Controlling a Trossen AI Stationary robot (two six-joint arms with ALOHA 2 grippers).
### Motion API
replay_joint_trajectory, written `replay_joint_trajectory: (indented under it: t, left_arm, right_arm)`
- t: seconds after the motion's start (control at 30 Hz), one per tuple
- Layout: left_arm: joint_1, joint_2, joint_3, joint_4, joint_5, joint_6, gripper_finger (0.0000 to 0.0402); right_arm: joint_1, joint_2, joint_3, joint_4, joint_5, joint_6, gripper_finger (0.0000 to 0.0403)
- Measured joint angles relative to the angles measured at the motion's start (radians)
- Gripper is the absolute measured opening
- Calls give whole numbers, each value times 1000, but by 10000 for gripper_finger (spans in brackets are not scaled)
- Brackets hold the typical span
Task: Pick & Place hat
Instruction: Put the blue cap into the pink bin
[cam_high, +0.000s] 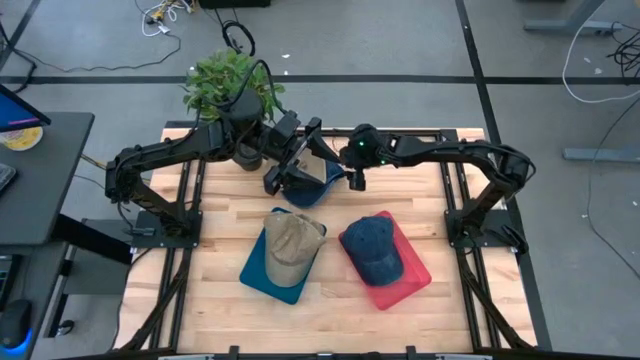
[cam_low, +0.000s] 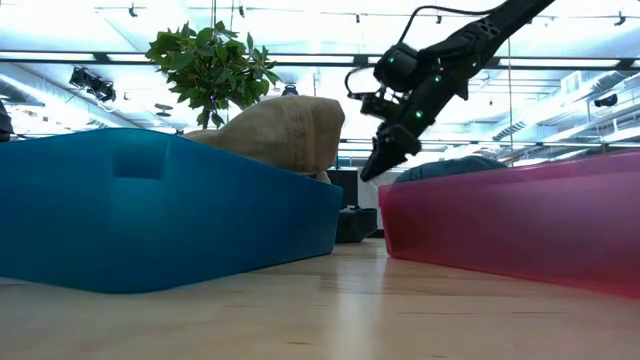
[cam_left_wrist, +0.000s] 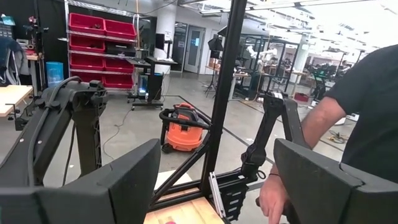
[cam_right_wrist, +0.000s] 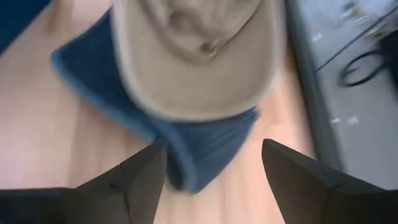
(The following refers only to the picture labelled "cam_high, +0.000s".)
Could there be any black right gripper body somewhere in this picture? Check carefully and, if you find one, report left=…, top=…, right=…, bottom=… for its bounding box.
left=348, top=167, right=368, bottom=192

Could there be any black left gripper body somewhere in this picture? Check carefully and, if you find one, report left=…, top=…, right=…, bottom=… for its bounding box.
left=263, top=117, right=324, bottom=196

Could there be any beige cap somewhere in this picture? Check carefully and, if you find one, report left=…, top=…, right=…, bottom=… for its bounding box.
left=298, top=148, right=329, bottom=185
left=263, top=212, right=329, bottom=289

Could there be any navy denim cap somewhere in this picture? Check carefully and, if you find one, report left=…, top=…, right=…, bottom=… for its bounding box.
left=339, top=215, right=405, bottom=287
left=280, top=158, right=346, bottom=209

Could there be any blue plastic bin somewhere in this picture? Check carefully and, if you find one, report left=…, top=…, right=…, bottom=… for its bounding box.
left=238, top=206, right=329, bottom=306

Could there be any pink plastic bin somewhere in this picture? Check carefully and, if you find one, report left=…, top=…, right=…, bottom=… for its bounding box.
left=338, top=209, right=433, bottom=311

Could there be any green plant in black pot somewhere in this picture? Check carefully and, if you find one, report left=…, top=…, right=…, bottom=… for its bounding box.
left=182, top=47, right=286, bottom=172

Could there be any black floor box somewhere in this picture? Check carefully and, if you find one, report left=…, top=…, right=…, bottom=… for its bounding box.
left=198, top=0, right=272, bottom=10

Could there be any black desk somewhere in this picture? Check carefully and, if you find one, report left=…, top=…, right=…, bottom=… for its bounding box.
left=0, top=112, right=96, bottom=247

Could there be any grey table foot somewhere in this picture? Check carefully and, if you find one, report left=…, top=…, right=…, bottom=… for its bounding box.
left=523, top=0, right=624, bottom=36
left=563, top=137, right=640, bottom=164

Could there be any dark side desk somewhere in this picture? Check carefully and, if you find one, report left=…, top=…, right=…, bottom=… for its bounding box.
left=0, top=242, right=70, bottom=360

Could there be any yellow round disc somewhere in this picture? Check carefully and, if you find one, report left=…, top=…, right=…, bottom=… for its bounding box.
left=0, top=125, right=45, bottom=153

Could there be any blue screen monitor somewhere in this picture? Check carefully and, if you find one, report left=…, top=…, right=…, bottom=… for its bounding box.
left=0, top=82, right=52, bottom=134

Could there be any black keyboard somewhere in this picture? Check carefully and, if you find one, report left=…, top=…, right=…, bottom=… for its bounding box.
left=0, top=163, right=19, bottom=197

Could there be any black mouse with blue glow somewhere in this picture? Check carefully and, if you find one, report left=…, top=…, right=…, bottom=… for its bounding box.
left=0, top=298, right=34, bottom=359

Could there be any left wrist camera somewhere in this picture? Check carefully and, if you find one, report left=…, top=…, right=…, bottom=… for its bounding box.
left=271, top=110, right=302, bottom=147

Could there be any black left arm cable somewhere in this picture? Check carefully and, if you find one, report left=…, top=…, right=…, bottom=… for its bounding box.
left=234, top=58, right=289, bottom=116

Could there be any black coiled cable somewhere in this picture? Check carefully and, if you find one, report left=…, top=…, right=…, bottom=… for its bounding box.
left=221, top=19, right=257, bottom=58

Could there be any yellow wire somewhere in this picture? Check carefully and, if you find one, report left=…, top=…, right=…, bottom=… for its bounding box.
left=79, top=153, right=150, bottom=185

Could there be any white cable bundle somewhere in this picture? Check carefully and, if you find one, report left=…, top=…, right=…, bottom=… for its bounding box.
left=133, top=0, right=195, bottom=39

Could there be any white floor cable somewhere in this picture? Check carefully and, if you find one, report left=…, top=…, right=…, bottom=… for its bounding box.
left=562, top=14, right=640, bottom=105

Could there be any black cable bundle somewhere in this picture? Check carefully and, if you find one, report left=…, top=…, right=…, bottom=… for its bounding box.
left=606, top=33, right=640, bottom=77

